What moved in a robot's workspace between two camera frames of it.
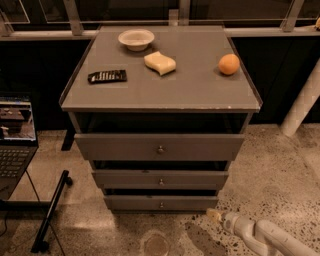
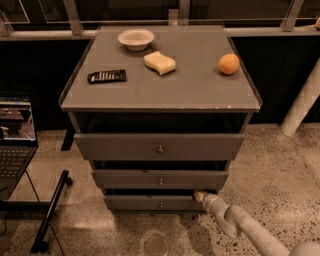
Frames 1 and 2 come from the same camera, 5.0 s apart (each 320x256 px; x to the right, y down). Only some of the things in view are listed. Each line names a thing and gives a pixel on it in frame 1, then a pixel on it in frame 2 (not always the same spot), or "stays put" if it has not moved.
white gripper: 229,221 to 210,201
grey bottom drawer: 163,203 stays put
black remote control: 107,77 stays put
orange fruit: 229,64 stays put
